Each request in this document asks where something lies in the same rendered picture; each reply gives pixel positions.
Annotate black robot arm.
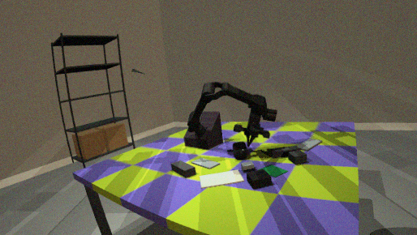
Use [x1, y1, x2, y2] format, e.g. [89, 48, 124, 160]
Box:
[187, 81, 277, 137]

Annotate cream flat rectangular panel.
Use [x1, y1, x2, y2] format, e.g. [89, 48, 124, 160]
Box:
[200, 169, 244, 188]

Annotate dark grey controller unit with white label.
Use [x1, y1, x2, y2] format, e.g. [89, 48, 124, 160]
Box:
[233, 142, 248, 160]

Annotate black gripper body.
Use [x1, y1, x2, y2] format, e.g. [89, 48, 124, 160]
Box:
[234, 117, 270, 139]

